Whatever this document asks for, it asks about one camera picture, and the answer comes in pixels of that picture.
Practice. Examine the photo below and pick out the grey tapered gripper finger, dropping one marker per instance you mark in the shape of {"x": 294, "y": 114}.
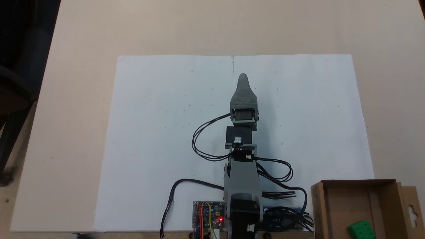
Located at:
{"x": 244, "y": 98}

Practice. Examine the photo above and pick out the green dice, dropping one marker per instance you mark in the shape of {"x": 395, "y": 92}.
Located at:
{"x": 362, "y": 229}

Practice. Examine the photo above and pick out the white paper sheet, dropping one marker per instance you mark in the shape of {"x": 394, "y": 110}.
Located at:
{"x": 149, "y": 132}
{"x": 315, "y": 116}

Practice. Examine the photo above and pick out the blue circuit board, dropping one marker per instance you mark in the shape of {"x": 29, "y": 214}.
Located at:
{"x": 275, "y": 219}

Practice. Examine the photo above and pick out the brown cardboard box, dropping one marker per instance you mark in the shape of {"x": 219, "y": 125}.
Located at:
{"x": 342, "y": 205}

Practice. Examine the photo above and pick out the dark chair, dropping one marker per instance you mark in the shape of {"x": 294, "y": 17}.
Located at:
{"x": 16, "y": 83}

